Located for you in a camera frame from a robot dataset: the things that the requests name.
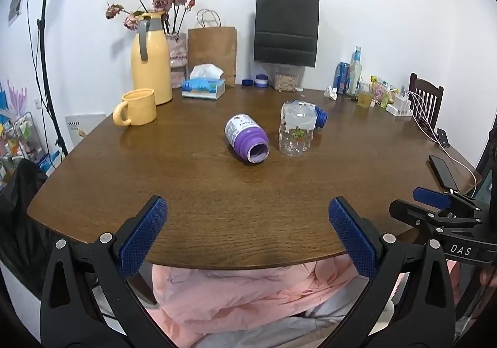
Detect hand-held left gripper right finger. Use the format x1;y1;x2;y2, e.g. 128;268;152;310
328;196;457;348

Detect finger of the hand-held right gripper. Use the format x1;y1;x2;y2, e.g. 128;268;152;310
413;186;483;213
389;198;483;240

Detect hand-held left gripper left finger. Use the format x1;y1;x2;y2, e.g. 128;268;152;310
40;195;171;348

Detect purple cup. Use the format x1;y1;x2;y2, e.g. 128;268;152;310
224;113;270;166

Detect black smartphone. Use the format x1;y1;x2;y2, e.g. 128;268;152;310
429;154;460;192

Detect white charging station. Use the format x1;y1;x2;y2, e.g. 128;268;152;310
385;94;413;117

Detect dark wooden chair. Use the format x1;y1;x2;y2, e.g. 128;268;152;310
408;73;444;132

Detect pink blanket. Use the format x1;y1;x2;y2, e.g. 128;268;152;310
149;255;461;348

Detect colourful snack packets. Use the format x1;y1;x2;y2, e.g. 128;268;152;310
369;75;399;108

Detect glass of yellow liquid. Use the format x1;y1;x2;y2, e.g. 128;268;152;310
357;82;374;108

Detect black cloth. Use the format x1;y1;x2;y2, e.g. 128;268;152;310
0;158;94;299

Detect clear plastic bottle blue cap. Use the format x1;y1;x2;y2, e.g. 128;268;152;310
278;99;329;158

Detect white cardboard box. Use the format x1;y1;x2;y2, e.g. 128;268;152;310
64;113;107;149

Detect yellow mug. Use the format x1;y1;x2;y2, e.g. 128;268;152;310
112;88;157;127

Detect tall clear drink bottle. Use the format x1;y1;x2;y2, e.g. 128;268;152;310
347;46;363;97

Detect blue drink can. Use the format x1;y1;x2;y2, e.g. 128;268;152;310
333;62;351;94

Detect blue tissue box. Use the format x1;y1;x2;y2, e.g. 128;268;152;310
181;64;226;101

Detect yellow thermos jug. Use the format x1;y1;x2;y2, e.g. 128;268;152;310
130;11;173;106

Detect clear jar of cereal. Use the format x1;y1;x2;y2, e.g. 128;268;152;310
273;64;301;92

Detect glass vase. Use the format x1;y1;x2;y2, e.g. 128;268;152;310
165;33;189;90

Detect brown paper bag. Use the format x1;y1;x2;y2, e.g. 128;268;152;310
188;8;238;88

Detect black light stand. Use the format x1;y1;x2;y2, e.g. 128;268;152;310
23;0;69;156

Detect black paper bag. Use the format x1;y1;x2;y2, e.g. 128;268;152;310
253;0;321;68

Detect white cable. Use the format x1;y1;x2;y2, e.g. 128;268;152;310
404;89;478;193

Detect wire storage rack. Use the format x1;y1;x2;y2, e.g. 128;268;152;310
0;111;53;180

